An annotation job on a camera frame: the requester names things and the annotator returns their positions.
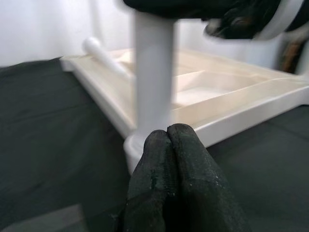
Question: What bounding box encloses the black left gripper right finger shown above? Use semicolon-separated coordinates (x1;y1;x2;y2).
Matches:
167;123;254;232

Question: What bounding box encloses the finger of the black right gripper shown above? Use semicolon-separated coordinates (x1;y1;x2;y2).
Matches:
122;0;206;20

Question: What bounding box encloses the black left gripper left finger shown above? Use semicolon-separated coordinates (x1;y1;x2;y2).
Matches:
115;129;181;232

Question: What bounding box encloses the white plastic table leg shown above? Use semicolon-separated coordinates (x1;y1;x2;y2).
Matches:
81;36;136;80
132;11;181;136

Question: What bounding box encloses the cream plastic children table top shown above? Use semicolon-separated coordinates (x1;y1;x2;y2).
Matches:
59;47;309;174

